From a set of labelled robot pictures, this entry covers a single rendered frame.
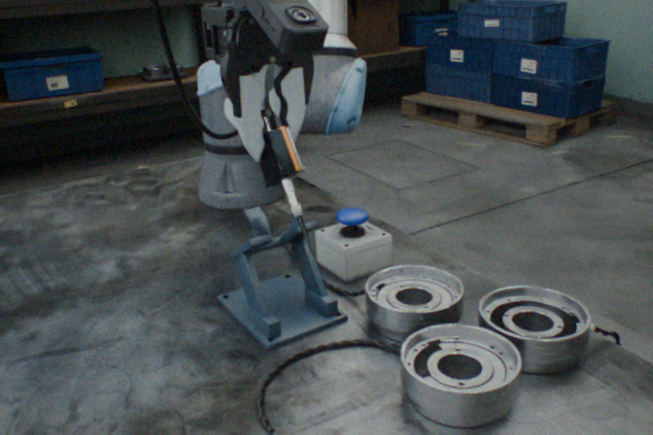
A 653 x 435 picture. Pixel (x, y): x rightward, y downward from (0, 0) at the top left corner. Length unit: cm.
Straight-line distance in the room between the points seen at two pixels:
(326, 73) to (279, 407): 54
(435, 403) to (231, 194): 58
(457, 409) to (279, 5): 37
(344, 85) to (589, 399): 56
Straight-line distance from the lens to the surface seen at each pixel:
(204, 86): 105
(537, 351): 66
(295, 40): 57
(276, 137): 66
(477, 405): 59
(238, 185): 106
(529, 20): 438
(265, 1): 59
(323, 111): 101
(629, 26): 505
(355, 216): 82
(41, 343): 79
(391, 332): 71
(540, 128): 418
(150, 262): 92
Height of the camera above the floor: 119
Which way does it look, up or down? 20 degrees down
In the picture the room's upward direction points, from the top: 2 degrees counter-clockwise
